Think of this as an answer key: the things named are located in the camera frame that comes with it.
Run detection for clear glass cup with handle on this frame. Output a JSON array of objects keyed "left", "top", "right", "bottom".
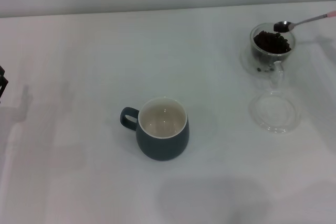
[{"left": 240, "top": 22, "right": 297, "bottom": 90}]

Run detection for dark teal ceramic mug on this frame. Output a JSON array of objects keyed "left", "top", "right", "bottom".
[{"left": 120, "top": 97, "right": 190, "bottom": 161}]

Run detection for dark roasted coffee beans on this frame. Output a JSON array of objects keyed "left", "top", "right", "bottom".
[{"left": 253, "top": 24, "right": 292, "bottom": 54}]

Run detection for clear round glass dish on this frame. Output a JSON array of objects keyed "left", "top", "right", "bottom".
[{"left": 248, "top": 90, "right": 301, "bottom": 134}]

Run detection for pink handled metal spoon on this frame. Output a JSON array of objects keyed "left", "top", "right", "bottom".
[{"left": 273, "top": 10, "right": 336, "bottom": 33}]

